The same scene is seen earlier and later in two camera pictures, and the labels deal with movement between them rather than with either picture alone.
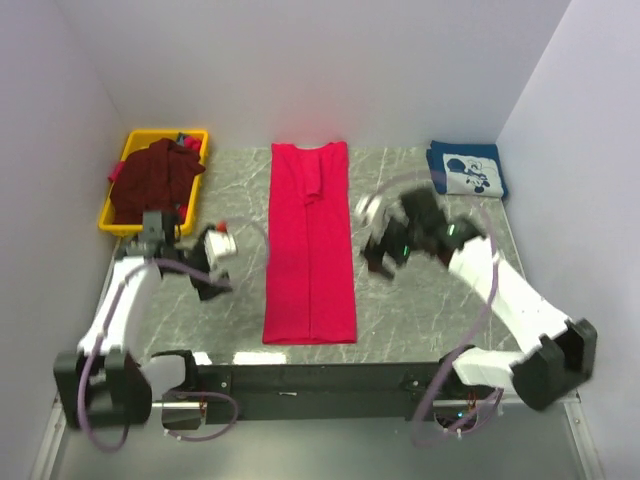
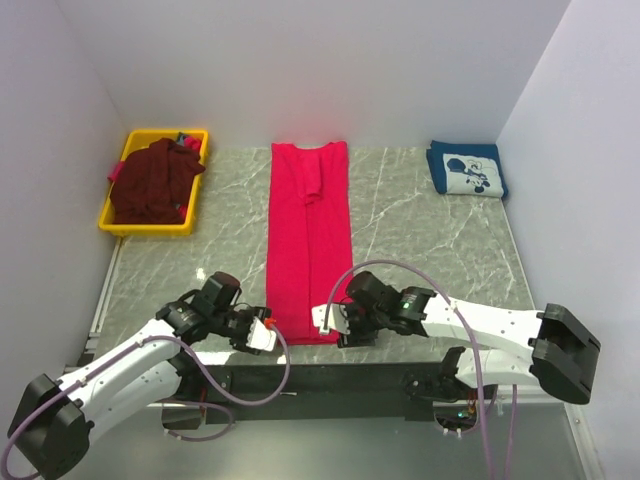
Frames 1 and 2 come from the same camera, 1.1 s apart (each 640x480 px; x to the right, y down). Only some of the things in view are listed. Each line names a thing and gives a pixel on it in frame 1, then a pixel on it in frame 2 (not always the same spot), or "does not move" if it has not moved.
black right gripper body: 396,242 -> 364,326
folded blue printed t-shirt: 467,168 does not move
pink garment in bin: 113,176 does not move
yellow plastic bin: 136,139 does not move
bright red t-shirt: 309,287 does not move
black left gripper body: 197,256 -> 235,324
